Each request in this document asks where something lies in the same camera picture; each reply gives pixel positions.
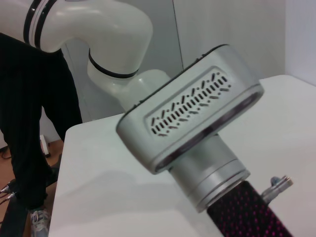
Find silver plug on left gripper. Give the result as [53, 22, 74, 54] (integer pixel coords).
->
[261, 175, 294, 202]

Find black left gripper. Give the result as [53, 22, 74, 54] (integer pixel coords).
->
[207, 181, 301, 237]

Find grey sneaker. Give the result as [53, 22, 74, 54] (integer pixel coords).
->
[29, 208, 52, 237]

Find white power strip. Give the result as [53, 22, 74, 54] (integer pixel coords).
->
[39, 134, 51, 158]

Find red and black cable plugs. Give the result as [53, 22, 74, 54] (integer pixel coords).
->
[0, 180, 17, 201]

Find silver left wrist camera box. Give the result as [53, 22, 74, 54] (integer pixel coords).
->
[116, 44, 264, 175]

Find person in black trousers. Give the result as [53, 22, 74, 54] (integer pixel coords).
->
[0, 32, 83, 211]

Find black floor cable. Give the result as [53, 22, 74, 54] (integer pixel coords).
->
[0, 145, 12, 160]

